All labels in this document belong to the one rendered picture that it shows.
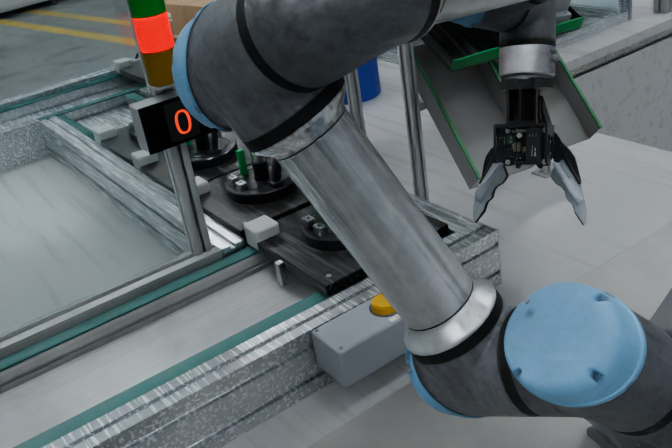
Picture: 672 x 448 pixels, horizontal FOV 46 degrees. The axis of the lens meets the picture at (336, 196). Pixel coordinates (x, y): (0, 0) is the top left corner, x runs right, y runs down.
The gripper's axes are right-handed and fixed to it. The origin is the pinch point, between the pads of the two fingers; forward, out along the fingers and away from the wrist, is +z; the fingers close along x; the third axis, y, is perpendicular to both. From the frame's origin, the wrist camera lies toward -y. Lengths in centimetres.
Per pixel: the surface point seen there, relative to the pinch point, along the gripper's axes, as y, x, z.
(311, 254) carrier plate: 1.6, -33.1, 5.3
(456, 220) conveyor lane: -12.7, -13.9, 0.5
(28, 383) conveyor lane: 28, -65, 22
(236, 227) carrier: -4, -50, 2
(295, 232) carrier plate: -4.1, -38.7, 2.5
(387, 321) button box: 13.2, -16.3, 12.5
